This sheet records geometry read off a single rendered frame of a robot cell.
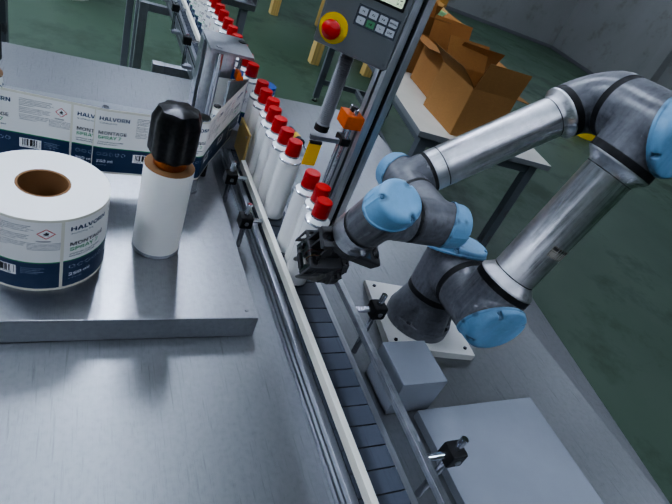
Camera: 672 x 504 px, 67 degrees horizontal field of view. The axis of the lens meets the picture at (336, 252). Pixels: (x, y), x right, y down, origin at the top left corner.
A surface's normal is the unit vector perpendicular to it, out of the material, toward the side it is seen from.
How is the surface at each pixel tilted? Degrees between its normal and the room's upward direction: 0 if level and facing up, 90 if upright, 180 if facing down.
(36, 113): 90
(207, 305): 0
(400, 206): 30
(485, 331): 94
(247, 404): 0
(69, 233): 90
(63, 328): 90
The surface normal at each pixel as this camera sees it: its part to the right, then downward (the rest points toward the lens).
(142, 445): 0.34, -0.76
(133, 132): 0.39, 0.66
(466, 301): -0.74, -0.29
